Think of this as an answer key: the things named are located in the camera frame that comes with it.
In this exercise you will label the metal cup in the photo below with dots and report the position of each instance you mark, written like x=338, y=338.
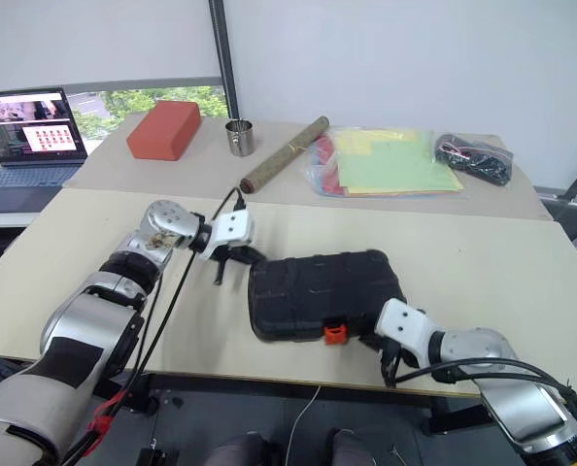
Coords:
x=241, y=140

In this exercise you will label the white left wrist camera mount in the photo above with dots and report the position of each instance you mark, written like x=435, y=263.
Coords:
x=232, y=227

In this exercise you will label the red rectangular block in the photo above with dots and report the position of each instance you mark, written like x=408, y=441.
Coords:
x=164, y=131

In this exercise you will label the dark rounded shape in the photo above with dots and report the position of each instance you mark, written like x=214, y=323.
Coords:
x=356, y=449
x=237, y=451

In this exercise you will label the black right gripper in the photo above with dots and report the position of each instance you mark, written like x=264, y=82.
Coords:
x=390, y=350

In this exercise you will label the black plastic tool case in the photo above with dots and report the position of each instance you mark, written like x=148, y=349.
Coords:
x=317, y=291

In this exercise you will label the rolled brown mat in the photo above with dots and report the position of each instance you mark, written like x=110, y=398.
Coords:
x=283, y=155

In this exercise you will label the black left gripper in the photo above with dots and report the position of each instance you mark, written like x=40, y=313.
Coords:
x=232, y=253

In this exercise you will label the open laptop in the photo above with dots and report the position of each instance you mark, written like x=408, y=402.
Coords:
x=26, y=141

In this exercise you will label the black window frame post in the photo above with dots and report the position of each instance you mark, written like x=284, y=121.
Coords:
x=223, y=58

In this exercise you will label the plastic bag of coloured paper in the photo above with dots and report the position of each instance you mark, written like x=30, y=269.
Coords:
x=390, y=165

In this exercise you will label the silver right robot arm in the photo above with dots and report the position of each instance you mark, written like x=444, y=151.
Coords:
x=512, y=388

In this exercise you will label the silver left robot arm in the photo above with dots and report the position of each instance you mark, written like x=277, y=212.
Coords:
x=84, y=330

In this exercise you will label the small black box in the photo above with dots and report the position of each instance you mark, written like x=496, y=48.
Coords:
x=158, y=458

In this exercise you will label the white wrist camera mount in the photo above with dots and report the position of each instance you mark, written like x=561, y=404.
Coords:
x=405, y=325
x=232, y=227

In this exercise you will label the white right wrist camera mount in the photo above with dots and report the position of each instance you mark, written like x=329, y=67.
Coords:
x=405, y=325

